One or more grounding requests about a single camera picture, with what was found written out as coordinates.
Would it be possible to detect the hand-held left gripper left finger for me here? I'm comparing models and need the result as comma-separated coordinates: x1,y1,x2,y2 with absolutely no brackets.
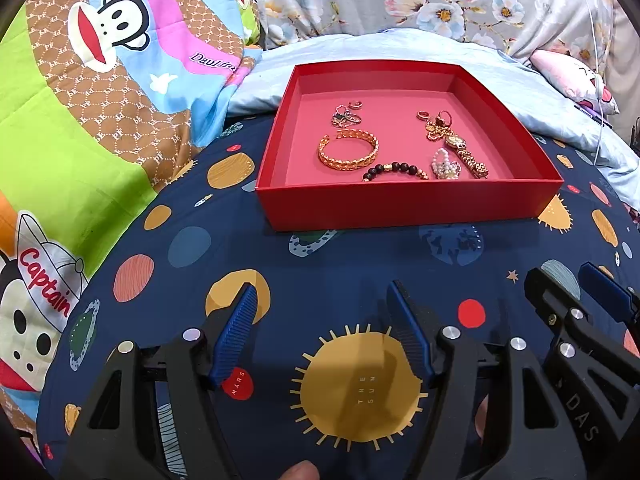
60,281,261,480

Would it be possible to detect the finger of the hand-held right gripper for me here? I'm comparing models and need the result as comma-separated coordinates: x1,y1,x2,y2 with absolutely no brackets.
525,267,590,343
578,262,640,322

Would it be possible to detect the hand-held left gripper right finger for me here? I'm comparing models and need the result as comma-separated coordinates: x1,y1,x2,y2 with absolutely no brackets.
386,280,576,480

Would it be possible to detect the red cardboard box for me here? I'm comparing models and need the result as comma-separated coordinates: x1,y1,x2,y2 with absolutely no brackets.
255,61,565,232

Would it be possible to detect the dark wooden bead bracelet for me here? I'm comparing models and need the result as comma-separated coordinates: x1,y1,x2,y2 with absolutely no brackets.
362,160,430,183

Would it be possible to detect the white pearl bracelet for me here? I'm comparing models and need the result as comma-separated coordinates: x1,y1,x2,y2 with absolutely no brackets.
429,147,462,181

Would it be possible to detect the person's left hand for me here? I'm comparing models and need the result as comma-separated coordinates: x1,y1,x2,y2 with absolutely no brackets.
277,461,321,480

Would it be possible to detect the navy planet print bedsheet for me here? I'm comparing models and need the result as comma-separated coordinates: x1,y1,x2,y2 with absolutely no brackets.
35,115,640,480

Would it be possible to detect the gold wrist watch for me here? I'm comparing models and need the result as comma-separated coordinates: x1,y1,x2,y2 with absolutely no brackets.
440,132,490,180

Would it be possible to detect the gold flower ornament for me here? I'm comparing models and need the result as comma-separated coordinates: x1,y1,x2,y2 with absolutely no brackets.
425,111,455,142

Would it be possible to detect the pink plush pillow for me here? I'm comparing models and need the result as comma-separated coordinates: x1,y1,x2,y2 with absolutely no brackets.
529,49,620,117

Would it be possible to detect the silver charm keyring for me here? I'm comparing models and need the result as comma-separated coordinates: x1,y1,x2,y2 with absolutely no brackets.
330,101,364,129

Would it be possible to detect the light blue pillow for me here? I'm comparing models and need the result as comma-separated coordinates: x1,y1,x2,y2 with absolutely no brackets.
227,28,640,171

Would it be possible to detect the cartoon monkey blanket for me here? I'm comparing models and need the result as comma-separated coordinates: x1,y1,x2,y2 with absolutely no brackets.
0,0,263,461

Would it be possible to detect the white cable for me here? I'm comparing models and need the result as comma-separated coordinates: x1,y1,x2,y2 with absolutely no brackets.
584,0,608,167

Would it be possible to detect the gold chain bangle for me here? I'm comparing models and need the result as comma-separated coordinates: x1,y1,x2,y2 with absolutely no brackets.
318,129,380,170

